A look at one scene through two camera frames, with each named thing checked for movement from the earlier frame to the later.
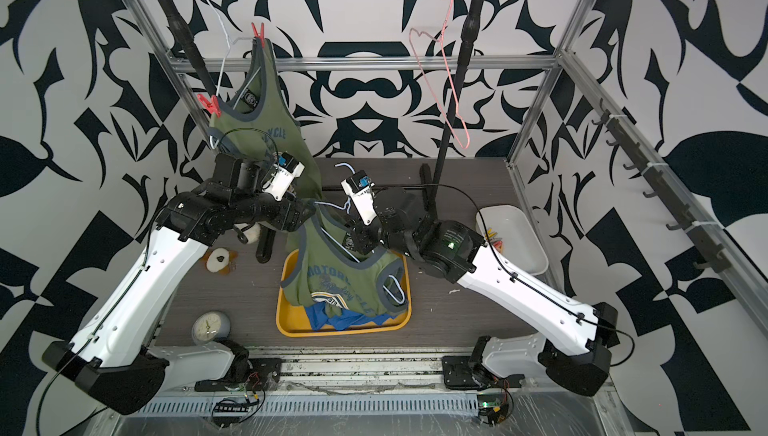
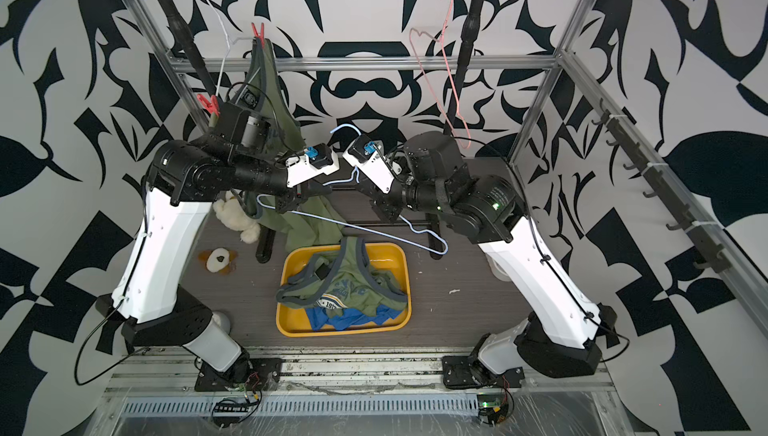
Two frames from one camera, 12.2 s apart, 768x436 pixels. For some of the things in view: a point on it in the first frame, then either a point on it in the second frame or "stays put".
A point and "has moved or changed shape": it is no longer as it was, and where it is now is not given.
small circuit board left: (229, 413) stays put
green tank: (266, 124) has moved or changed shape
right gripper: (361, 242) → (385, 208)
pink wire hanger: (411, 32) stays put
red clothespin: (213, 105) stays put
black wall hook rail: (715, 255) stays put
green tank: (321, 270) has moved or changed shape
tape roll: (220, 261) stays put
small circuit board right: (493, 409) stays put
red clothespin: (261, 34) stays put
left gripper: (293, 215) → (299, 198)
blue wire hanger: (390, 284) has moved or changed shape
